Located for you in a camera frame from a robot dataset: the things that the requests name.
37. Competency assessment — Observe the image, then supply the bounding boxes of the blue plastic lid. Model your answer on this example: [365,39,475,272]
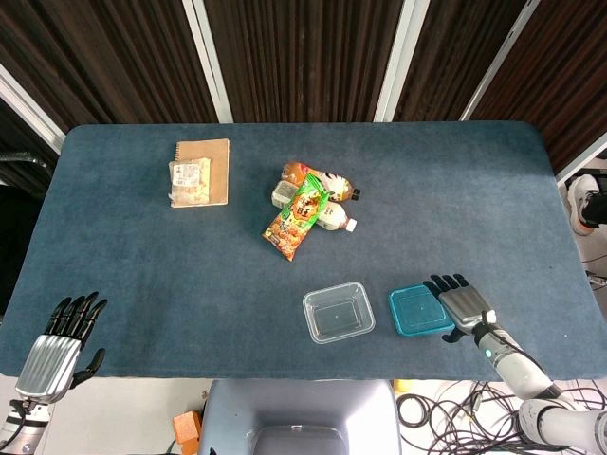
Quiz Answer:
[387,282,457,338]

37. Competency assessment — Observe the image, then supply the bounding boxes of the white shoe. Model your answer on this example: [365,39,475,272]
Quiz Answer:
[566,173,604,236]

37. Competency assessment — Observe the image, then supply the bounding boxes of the small clear box dark contents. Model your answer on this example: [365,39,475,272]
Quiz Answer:
[271,179,300,209]

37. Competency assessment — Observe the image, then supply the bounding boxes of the white partition frame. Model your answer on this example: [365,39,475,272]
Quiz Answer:
[0,64,66,154]
[373,0,419,123]
[459,0,542,122]
[181,0,234,124]
[554,140,607,187]

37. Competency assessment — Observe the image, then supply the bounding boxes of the kraft spiral notebook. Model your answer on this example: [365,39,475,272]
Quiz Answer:
[170,137,230,209]

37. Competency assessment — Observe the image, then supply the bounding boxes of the clear plastic container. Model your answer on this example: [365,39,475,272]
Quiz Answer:
[302,281,377,345]

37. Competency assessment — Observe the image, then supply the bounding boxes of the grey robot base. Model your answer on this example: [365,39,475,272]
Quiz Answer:
[197,378,402,455]

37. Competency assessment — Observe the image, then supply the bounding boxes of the clear snack packet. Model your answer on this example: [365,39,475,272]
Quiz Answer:
[167,157,212,206]

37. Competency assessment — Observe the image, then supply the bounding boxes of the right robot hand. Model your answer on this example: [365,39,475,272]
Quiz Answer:
[423,273,498,344]

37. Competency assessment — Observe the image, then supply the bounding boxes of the green orange snack bag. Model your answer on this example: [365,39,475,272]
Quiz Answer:
[262,172,330,263]

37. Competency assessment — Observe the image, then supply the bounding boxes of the blue table cloth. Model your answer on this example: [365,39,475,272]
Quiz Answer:
[0,120,607,381]

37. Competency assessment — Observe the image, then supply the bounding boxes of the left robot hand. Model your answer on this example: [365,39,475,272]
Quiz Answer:
[15,292,108,405]

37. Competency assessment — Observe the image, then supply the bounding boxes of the black corrugated hose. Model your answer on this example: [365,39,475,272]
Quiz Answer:
[0,150,51,173]

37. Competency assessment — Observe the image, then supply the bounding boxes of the black cable bundle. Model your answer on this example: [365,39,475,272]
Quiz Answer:
[395,378,607,451]

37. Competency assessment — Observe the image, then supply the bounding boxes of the orange box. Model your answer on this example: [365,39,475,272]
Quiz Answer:
[171,409,203,455]

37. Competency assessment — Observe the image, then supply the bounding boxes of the brown tea bottle black cap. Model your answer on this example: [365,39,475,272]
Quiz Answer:
[281,161,363,204]

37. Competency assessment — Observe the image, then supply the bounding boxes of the milk tea bottle white cap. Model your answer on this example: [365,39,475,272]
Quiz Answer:
[314,200,359,233]

